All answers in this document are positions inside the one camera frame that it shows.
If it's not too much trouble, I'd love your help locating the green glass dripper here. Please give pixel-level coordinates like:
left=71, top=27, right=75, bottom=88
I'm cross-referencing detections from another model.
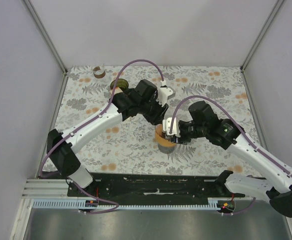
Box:
left=110, top=78, right=129, bottom=92

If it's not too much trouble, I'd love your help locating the grey glass carafe wooden collar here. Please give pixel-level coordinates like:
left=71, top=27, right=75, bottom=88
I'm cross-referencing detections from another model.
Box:
left=155, top=124, right=176, bottom=154

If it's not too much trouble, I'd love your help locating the white slotted cable duct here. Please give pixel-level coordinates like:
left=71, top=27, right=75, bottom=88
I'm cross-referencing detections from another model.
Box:
left=32, top=197, right=223, bottom=209

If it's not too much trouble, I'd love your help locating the orange coffee filter pack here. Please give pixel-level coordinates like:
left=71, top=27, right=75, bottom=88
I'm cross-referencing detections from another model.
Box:
left=109, top=87, right=123, bottom=102

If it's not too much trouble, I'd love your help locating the clear glass carafe brown collar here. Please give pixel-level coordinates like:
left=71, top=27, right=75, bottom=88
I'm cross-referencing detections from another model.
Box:
left=92, top=64, right=106, bottom=79

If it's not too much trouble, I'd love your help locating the floral patterned table mat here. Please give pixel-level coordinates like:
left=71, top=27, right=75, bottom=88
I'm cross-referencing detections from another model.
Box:
left=55, top=65, right=259, bottom=177

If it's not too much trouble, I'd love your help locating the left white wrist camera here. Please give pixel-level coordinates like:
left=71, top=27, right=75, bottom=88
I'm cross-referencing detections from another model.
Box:
left=157, top=80, right=176, bottom=106

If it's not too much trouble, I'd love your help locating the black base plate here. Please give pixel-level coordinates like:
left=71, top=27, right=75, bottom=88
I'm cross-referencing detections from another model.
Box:
left=67, top=171, right=246, bottom=206

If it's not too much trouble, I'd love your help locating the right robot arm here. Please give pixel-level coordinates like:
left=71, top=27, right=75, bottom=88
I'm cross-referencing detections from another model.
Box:
left=166, top=101, right=292, bottom=218

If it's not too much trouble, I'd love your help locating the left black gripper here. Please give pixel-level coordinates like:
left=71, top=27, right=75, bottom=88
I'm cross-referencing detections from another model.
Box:
left=139, top=95, right=169, bottom=127

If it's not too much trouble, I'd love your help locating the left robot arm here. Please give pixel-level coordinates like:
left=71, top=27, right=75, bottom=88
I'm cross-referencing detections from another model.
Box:
left=47, top=79, right=175, bottom=197

